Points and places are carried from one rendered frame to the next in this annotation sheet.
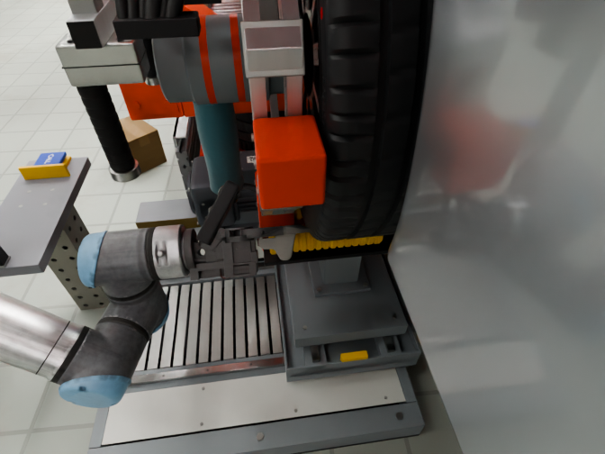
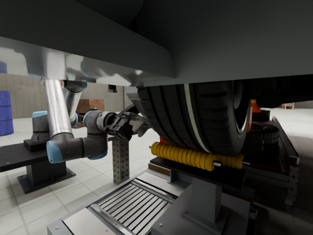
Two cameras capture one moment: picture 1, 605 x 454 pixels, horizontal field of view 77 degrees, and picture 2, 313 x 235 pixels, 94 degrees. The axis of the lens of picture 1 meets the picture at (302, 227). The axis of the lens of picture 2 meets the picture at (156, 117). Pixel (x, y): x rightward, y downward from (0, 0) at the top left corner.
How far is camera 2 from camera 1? 0.55 m
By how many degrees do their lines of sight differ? 54
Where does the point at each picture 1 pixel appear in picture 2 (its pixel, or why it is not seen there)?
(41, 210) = not seen: hidden behind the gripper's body
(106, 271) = (87, 117)
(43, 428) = (66, 207)
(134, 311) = (87, 139)
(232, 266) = (114, 125)
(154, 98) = not seen: hidden behind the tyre
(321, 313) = (177, 225)
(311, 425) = not seen: outside the picture
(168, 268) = (99, 121)
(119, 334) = (75, 140)
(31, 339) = (57, 124)
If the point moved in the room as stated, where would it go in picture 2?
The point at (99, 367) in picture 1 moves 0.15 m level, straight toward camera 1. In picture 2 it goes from (58, 141) to (28, 156)
